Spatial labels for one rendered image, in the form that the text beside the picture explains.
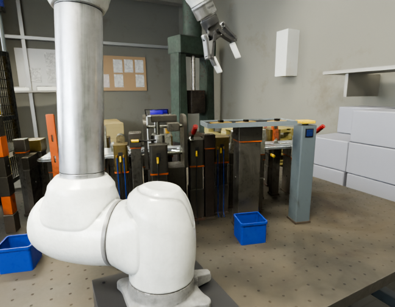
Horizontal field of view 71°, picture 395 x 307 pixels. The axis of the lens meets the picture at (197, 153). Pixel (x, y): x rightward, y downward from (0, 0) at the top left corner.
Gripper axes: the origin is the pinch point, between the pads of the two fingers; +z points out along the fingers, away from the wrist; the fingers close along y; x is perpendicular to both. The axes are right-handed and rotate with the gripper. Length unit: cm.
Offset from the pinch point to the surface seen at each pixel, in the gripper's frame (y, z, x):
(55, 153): -75, -5, 39
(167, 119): -33.9, 6.4, 11.9
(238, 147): -25.6, 27.0, -11.7
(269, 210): -20, 71, -5
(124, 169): -60, 14, 20
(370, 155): 85, 119, -6
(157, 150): -49, 12, 5
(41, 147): -75, -7, 68
